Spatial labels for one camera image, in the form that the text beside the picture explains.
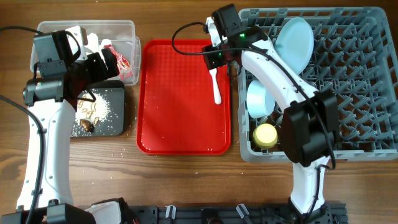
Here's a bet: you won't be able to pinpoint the left black cable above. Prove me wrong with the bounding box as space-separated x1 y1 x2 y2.
0 26 97 224

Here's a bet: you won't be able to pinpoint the light blue bowl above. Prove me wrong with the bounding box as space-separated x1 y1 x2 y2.
246 80 275 119

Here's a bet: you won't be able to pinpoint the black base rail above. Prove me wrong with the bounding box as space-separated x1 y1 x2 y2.
130 203 349 224

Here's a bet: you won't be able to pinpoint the grey dishwasher rack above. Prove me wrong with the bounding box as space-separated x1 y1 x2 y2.
239 7 397 161

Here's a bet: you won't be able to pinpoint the clear plastic waste bin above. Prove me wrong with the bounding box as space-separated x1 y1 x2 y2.
37 20 141 85

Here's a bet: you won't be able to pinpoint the yellow cup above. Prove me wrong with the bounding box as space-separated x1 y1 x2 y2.
252 123 278 148

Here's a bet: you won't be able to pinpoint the light blue plate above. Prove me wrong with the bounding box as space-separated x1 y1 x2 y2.
274 17 314 75

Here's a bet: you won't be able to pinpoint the white plastic spoon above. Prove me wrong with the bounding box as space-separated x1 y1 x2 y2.
209 68 222 105

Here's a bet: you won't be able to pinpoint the red serving tray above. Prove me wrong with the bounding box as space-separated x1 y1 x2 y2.
136 39 231 156

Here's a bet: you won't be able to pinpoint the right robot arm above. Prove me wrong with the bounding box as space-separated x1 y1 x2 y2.
202 4 339 223

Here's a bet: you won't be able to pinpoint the rice and food scraps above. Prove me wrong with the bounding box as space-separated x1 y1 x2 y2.
71 91 111 137

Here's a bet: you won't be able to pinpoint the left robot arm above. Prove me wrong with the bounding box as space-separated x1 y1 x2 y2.
1 26 134 223

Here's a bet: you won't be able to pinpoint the red snack wrapper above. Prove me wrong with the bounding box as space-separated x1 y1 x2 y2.
104 44 132 81

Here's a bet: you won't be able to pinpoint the black rectangular tray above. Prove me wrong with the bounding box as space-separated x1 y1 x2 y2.
71 80 125 138

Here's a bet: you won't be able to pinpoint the white napkin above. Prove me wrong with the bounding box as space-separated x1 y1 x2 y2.
85 33 111 54

